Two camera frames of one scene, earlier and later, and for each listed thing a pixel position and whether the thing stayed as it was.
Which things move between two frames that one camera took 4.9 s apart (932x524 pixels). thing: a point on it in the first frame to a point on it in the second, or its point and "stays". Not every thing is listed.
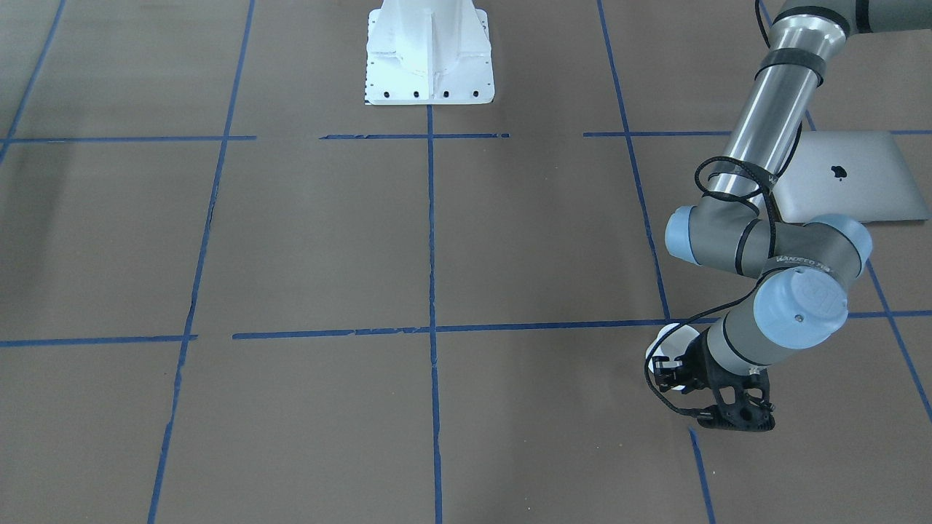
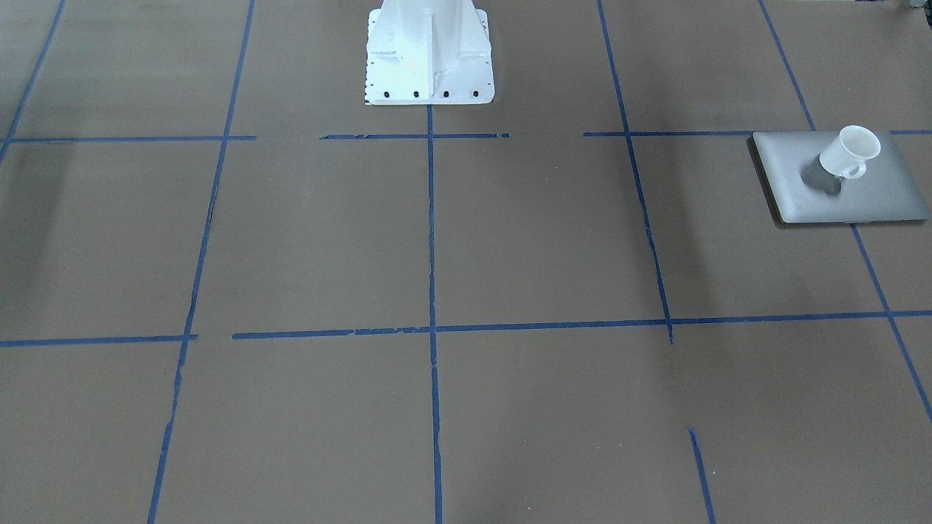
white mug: (671, 341) to (844, 157)
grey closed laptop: (863, 174) stays
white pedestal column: (428, 52) stays
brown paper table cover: (232, 291) stays
